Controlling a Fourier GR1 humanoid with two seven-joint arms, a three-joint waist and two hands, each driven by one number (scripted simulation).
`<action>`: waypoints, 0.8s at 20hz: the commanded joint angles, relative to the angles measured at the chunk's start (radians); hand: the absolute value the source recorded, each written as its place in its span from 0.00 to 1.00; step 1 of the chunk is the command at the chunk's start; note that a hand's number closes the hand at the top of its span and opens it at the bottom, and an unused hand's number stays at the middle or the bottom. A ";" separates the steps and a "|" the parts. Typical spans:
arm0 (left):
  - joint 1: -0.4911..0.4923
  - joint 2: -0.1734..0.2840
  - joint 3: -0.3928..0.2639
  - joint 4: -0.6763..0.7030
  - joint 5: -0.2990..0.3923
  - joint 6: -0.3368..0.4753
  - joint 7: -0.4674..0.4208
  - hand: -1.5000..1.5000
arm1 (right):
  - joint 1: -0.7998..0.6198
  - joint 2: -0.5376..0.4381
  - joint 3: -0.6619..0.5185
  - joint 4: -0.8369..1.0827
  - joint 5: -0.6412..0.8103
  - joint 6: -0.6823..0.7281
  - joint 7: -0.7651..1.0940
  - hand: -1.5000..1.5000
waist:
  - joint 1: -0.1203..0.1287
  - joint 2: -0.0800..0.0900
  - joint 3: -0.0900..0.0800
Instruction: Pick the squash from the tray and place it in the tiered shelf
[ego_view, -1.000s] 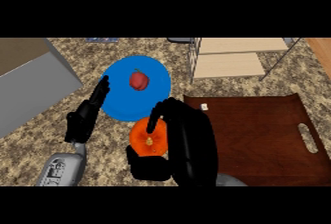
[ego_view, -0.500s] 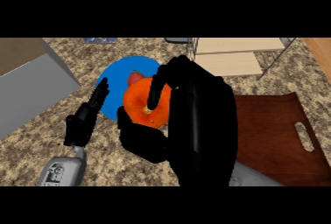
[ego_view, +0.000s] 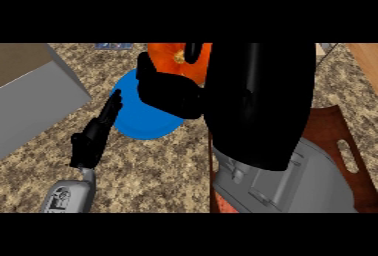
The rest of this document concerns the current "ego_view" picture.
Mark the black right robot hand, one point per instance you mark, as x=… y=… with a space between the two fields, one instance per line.
x=256 y=100

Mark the orange squash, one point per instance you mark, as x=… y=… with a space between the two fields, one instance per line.
x=165 y=58

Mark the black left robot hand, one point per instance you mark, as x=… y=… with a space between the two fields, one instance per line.
x=91 y=143

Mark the blue round bowl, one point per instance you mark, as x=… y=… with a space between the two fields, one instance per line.
x=142 y=123

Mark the brown wooden tray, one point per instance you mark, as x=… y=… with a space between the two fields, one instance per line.
x=327 y=130

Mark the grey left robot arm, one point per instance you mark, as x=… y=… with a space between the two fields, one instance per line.
x=69 y=196

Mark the pale wooden cabinet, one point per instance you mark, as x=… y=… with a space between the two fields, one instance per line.
x=367 y=60

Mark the blue patterned flat object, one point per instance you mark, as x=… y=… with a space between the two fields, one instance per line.
x=114 y=45

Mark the grey box appliance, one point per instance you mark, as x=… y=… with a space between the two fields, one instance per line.
x=35 y=103

